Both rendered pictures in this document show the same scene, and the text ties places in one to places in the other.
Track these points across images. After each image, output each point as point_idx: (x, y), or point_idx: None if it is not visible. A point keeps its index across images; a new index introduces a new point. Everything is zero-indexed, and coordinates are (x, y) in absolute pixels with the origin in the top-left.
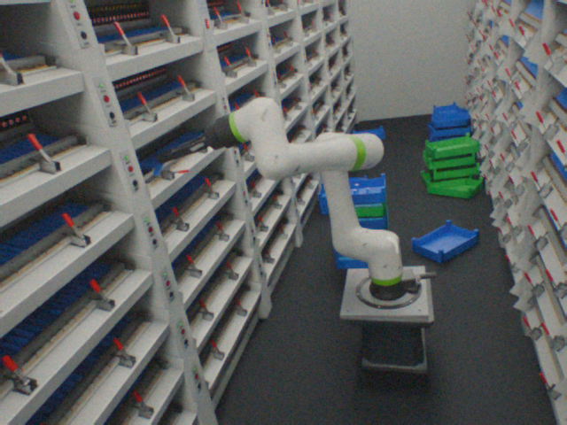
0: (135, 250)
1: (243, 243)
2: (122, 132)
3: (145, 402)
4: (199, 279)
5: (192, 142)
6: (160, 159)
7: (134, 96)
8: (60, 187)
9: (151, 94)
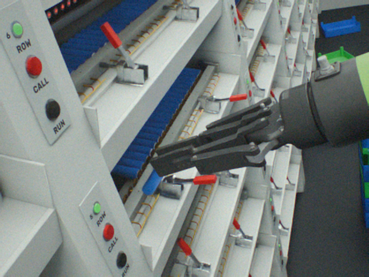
0: None
1: (259, 228)
2: (82, 143)
3: None
4: None
5: (243, 134)
6: (161, 168)
7: (88, 23)
8: None
9: (120, 15)
